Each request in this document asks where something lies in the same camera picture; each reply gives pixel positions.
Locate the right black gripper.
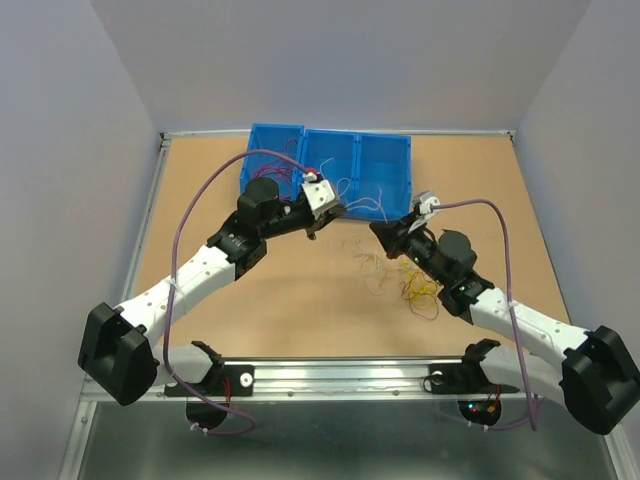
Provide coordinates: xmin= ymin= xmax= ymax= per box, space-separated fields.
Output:
xmin=368 ymin=211 xmax=448 ymax=286

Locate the wire bundle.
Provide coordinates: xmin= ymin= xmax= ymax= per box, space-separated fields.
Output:
xmin=342 ymin=237 xmax=441 ymax=321

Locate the dark red wire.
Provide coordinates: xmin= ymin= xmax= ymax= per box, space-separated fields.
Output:
xmin=252 ymin=139 xmax=300 ymax=186

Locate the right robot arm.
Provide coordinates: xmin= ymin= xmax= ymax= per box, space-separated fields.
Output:
xmin=369 ymin=219 xmax=639 ymax=435

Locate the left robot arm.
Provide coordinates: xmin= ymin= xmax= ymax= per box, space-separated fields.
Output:
xmin=78 ymin=174 xmax=345 ymax=406

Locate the right blue bin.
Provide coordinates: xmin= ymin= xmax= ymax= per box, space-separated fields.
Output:
xmin=354 ymin=133 xmax=412 ymax=221

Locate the blue bin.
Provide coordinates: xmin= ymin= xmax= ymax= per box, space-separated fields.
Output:
xmin=239 ymin=123 xmax=305 ymax=200
xmin=354 ymin=133 xmax=412 ymax=221
xmin=300 ymin=129 xmax=361 ymax=220

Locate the middle blue bin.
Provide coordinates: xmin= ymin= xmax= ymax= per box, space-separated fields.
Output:
xmin=300 ymin=129 xmax=361 ymax=220

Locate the left blue bin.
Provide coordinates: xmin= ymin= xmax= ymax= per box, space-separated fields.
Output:
xmin=239 ymin=123 xmax=305 ymax=200

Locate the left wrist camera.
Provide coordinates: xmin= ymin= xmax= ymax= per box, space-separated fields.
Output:
xmin=302 ymin=180 xmax=339 ymax=219

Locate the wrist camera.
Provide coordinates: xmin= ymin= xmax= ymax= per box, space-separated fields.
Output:
xmin=408 ymin=190 xmax=440 ymax=233
xmin=302 ymin=180 xmax=339 ymax=219

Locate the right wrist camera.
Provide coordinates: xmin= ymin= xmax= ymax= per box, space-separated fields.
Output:
xmin=408 ymin=190 xmax=440 ymax=233

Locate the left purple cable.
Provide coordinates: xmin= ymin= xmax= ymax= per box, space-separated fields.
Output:
xmin=162 ymin=148 xmax=321 ymax=435

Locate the purple cable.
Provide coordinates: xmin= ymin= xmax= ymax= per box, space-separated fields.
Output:
xmin=162 ymin=148 xmax=321 ymax=435
xmin=432 ymin=198 xmax=541 ymax=431

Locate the aluminium front rail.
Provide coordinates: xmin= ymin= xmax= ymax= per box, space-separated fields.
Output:
xmin=82 ymin=355 xmax=615 ymax=401

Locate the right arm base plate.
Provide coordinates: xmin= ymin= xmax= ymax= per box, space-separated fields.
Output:
xmin=422 ymin=363 xmax=518 ymax=395

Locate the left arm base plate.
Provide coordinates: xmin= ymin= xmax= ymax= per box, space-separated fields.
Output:
xmin=183 ymin=362 xmax=255 ymax=398

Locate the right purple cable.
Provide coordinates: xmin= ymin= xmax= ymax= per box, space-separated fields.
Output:
xmin=432 ymin=198 xmax=541 ymax=431

